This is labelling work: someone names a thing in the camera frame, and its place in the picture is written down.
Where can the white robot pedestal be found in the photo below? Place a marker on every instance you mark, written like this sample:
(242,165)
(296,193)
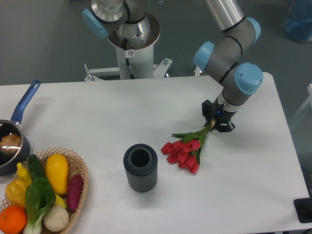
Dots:
(134,46)

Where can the yellow bell pepper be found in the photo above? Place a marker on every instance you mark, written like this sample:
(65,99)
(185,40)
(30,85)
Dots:
(15,192)

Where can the yellow squash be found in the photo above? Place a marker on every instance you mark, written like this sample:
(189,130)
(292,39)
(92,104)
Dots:
(57,173)

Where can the blue handled saucepan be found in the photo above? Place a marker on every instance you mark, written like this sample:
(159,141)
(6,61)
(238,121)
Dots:
(8,162)

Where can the woven wicker basket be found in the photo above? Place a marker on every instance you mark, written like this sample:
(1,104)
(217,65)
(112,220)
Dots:
(76,166)

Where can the yellow banana piece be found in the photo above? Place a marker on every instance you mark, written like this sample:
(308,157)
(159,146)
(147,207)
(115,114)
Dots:
(60,201)

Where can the red tulip bouquet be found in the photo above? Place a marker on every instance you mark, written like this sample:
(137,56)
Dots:
(186,151)

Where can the black device at edge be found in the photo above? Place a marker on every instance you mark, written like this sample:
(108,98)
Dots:
(303,207)

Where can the green cucumber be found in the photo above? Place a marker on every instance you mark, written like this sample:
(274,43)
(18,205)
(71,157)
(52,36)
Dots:
(35,167)

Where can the small yellow pepper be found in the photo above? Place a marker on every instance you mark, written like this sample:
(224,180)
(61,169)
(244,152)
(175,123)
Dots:
(23,174)

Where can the beige garlic bulb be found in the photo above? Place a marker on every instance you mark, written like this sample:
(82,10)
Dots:
(56,219)

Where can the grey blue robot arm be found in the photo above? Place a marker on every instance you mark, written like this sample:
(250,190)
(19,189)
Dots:
(219,61)

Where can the purple eggplant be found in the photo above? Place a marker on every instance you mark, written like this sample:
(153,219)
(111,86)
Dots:
(74,192)

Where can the white furniture frame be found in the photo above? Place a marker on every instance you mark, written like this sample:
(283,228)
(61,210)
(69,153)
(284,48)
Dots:
(303,110)

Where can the brown bread bun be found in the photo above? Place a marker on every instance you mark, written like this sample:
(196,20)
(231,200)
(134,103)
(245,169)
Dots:
(10,144)

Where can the dark grey ribbed vase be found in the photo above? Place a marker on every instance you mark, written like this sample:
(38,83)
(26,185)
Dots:
(140,162)

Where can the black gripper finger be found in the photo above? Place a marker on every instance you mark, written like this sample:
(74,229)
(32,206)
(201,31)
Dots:
(223,127)
(206,111)

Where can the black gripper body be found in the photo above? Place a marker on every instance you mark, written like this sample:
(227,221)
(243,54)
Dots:
(222,111)

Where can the green bok choy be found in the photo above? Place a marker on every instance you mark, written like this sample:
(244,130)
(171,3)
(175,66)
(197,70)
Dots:
(39,197)

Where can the blue translucent container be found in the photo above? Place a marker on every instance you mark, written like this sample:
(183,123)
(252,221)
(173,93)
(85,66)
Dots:
(298,21)

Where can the orange fruit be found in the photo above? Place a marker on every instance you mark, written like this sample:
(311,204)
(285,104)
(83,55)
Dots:
(12,220)

